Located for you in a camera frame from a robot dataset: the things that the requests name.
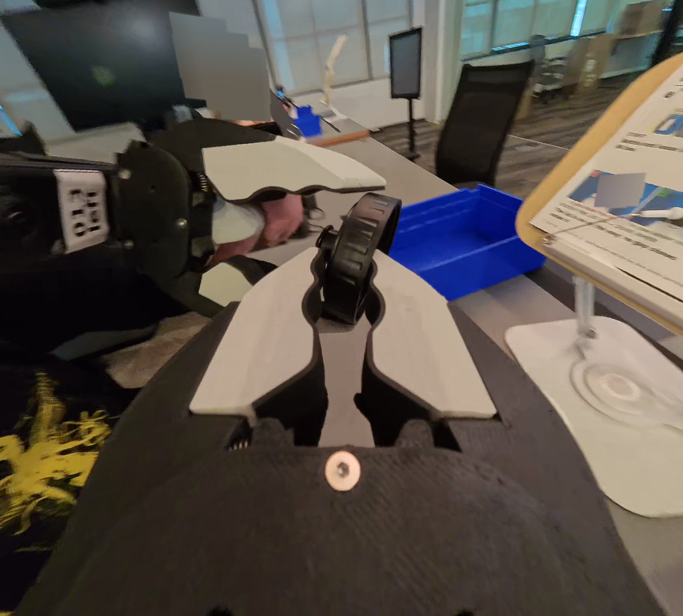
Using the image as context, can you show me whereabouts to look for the brown edged table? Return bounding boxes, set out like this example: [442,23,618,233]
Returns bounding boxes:
[307,117,371,148]

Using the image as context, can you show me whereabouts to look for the person's left hand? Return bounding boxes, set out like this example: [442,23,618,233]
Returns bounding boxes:
[205,193,306,268]

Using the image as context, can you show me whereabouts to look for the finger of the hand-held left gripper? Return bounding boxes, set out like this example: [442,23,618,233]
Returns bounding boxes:
[198,257,279,308]
[202,136,387,203]

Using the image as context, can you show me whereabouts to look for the clear acrylic holder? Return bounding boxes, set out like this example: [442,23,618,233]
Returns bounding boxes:
[568,274,683,432]

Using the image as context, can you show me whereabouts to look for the wooden sign board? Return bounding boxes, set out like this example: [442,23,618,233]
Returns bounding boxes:
[517,53,683,336]

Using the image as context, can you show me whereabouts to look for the shelf with cardboard boxes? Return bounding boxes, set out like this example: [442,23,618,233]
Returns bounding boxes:
[534,0,668,104]

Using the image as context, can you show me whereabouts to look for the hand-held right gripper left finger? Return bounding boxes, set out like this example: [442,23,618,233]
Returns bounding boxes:
[189,247,328,447]

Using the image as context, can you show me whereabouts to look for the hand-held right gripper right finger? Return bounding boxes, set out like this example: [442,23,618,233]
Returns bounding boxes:
[354,253,498,448]

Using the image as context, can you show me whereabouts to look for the large black monitor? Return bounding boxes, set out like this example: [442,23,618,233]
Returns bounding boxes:
[0,0,201,131]

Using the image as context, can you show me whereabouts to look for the blue plastic bin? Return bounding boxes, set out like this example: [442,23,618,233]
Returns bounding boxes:
[293,105,323,139]
[390,184,546,302]

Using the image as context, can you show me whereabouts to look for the dark screen on stand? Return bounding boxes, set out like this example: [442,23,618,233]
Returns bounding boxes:
[388,28,423,160]

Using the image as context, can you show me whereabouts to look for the black mesh office chair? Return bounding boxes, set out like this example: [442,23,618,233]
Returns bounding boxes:
[435,60,536,189]

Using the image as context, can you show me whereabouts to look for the black bottle lid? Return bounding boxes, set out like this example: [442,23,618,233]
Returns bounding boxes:
[316,193,402,325]

